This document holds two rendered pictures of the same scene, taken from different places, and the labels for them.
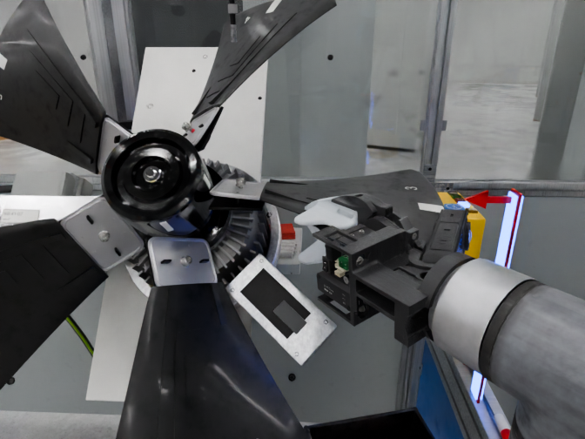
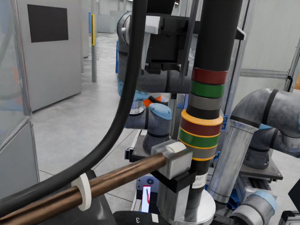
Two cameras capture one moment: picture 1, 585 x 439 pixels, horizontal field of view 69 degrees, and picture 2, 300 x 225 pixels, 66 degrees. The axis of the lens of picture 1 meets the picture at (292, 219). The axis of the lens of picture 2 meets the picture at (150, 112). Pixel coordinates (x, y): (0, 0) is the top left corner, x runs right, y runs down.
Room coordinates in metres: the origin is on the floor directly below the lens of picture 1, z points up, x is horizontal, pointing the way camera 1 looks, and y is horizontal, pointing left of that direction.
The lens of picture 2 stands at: (0.62, 0.28, 1.66)
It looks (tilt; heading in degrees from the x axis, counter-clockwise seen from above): 22 degrees down; 260
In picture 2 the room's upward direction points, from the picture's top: 5 degrees clockwise
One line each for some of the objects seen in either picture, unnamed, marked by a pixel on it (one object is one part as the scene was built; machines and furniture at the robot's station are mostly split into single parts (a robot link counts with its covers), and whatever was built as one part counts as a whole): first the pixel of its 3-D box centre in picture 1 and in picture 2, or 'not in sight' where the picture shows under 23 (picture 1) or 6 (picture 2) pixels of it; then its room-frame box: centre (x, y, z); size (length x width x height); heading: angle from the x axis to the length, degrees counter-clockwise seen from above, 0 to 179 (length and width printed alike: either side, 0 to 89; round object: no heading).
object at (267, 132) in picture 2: not in sight; (262, 131); (-0.09, -0.62, 1.20); 0.13 x 0.12 x 0.14; 133
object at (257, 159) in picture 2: not in sight; (254, 152); (-0.09, -0.63, 1.09); 0.15 x 0.15 x 0.10
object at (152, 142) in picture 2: not in sight; (157, 138); (0.39, -0.76, 1.09); 0.15 x 0.15 x 0.10
